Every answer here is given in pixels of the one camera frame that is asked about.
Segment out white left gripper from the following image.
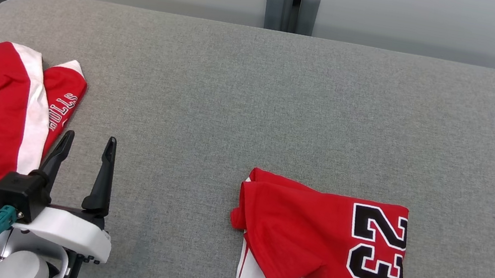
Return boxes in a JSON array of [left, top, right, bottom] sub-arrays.
[[10, 123, 130, 266]]

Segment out red jersey with number 23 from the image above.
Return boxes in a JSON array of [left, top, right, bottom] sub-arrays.
[[219, 164, 423, 278]]

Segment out grey cylindrical post foot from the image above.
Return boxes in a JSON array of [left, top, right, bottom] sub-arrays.
[[261, 0, 285, 32], [295, 0, 321, 37]]

